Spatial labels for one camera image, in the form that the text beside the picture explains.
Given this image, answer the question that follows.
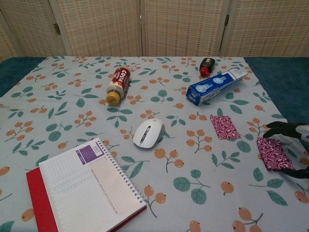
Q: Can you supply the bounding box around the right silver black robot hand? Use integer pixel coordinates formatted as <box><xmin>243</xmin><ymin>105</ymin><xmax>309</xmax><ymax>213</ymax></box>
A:
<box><xmin>263</xmin><ymin>121</ymin><xmax>309</xmax><ymax>179</ymax></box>

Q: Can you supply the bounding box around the purple patterned card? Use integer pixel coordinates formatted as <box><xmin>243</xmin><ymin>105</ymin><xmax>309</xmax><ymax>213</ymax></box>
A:
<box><xmin>256</xmin><ymin>136</ymin><xmax>295</xmax><ymax>172</ymax></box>
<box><xmin>210</xmin><ymin>115</ymin><xmax>241</xmax><ymax>140</ymax></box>

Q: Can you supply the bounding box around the blue toothpaste box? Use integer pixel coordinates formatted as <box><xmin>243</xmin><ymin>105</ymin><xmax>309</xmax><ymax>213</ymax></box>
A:
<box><xmin>186</xmin><ymin>68</ymin><xmax>248</xmax><ymax>107</ymax></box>

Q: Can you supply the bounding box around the black bottle red cap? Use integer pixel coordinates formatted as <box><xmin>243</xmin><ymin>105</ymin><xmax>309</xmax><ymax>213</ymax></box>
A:
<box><xmin>199</xmin><ymin>57</ymin><xmax>216</xmax><ymax>77</ymax></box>

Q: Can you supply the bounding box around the floral print tablecloth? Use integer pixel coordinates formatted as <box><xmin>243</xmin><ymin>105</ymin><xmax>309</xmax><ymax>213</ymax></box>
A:
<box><xmin>0</xmin><ymin>56</ymin><xmax>309</xmax><ymax>232</ymax></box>

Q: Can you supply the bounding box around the white computer mouse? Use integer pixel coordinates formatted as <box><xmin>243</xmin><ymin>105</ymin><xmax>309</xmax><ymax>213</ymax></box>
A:
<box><xmin>132</xmin><ymin>118</ymin><xmax>166</xmax><ymax>148</ymax></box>

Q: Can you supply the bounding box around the Costa coffee bottle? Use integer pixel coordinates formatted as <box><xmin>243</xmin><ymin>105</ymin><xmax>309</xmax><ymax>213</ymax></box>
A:
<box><xmin>105</xmin><ymin>67</ymin><xmax>131</xmax><ymax>106</ymax></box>

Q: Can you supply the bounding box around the spiral notebook red cover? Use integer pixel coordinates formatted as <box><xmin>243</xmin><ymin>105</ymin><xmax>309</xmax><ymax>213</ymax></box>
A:
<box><xmin>26</xmin><ymin>137</ymin><xmax>148</xmax><ymax>232</ymax></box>

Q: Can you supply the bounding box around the bamboo folding screen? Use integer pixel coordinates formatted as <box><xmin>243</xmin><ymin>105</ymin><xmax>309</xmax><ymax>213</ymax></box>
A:
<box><xmin>0</xmin><ymin>0</ymin><xmax>309</xmax><ymax>63</ymax></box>

